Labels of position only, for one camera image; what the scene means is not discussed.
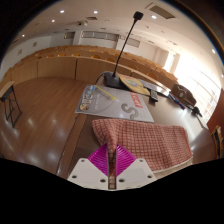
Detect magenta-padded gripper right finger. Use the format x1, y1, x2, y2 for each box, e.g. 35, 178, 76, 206
116, 143, 157, 190

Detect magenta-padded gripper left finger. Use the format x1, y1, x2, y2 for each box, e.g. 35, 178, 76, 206
67, 143, 110, 190

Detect red checked towel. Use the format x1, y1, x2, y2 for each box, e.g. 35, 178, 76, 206
91, 118, 194, 190

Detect grey printed magazine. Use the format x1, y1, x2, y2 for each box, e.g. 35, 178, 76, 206
74, 83, 155, 123

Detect black remote control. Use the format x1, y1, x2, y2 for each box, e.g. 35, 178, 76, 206
149, 89, 160, 103

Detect yellow pen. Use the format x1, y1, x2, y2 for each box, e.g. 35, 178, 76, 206
89, 85, 118, 101

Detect red marker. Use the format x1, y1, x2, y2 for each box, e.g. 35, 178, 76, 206
172, 94, 186, 110

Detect blue marker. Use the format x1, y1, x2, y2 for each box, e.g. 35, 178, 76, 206
168, 93, 181, 108

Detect yellow booklet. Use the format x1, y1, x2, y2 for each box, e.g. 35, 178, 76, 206
119, 73, 151, 97

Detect wooden desk organizer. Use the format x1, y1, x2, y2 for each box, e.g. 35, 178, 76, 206
170, 83, 198, 107

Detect black gooseneck desk microphone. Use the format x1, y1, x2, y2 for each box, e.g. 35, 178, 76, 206
104, 11, 144, 90

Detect rows of wooden auditorium seats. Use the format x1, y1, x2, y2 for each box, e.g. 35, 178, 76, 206
0, 44, 179, 94

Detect round ceiling lights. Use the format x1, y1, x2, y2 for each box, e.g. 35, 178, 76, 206
19, 9, 218, 54

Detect ceiling air vent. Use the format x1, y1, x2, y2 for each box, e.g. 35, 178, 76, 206
144, 2, 176, 20

